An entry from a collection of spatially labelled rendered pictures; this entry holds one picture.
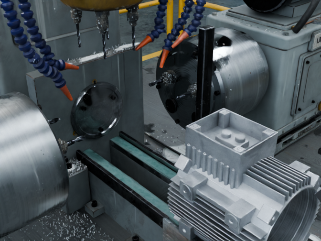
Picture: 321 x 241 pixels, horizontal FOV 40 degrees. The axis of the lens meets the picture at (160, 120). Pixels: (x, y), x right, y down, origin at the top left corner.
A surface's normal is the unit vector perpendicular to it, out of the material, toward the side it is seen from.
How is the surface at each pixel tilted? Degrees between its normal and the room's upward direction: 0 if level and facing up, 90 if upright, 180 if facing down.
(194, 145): 90
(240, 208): 0
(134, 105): 90
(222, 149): 90
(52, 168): 73
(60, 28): 90
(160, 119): 0
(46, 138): 51
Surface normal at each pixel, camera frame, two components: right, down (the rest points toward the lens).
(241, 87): 0.65, 0.16
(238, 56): 0.45, -0.39
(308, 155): 0.00, -0.87
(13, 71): 0.67, 0.36
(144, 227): -0.75, 0.33
